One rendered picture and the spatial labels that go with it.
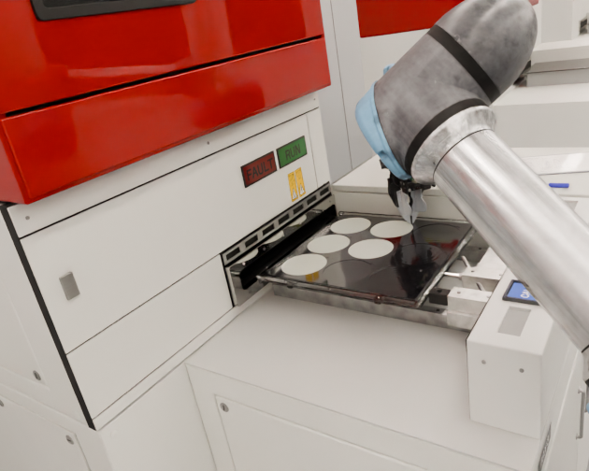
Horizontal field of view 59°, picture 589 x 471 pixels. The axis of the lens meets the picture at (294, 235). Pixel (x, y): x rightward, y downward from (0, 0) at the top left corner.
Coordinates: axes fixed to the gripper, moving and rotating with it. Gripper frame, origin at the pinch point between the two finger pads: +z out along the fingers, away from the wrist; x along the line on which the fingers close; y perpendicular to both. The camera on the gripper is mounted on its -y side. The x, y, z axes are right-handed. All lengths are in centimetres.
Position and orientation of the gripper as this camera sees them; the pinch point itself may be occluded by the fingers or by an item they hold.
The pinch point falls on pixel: (409, 217)
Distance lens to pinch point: 127.3
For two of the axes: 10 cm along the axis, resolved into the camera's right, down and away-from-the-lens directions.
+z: 1.6, 9.1, 3.8
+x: 9.5, -2.5, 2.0
